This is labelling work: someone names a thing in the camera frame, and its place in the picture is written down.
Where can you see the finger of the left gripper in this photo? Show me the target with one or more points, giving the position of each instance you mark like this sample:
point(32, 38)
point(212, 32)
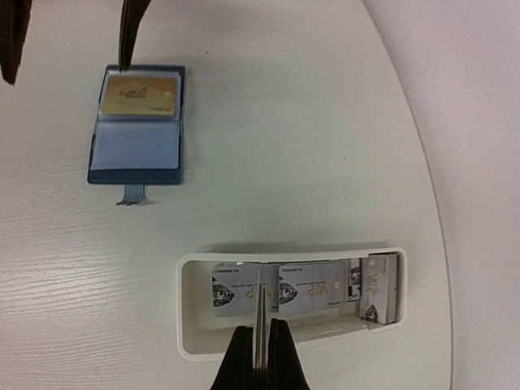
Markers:
point(15, 16)
point(131, 15)

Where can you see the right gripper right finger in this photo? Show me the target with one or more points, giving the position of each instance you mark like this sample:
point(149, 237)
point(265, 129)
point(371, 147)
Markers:
point(284, 370)

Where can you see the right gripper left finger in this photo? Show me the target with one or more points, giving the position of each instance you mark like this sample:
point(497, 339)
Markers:
point(236, 369)

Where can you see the blue card holder wallet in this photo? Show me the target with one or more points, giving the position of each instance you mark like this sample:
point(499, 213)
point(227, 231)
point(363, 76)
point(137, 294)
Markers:
point(138, 151)

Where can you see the silver cards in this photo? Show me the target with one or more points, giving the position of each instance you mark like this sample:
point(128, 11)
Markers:
point(260, 348)

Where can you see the silver VIP card flat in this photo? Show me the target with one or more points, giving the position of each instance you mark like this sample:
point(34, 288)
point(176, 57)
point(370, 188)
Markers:
point(234, 289)

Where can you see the silver VIP card stack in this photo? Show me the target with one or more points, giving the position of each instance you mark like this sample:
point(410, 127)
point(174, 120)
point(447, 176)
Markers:
point(380, 289)

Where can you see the white plastic tray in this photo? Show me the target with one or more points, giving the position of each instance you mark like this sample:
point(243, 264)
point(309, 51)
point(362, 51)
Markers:
point(203, 337)

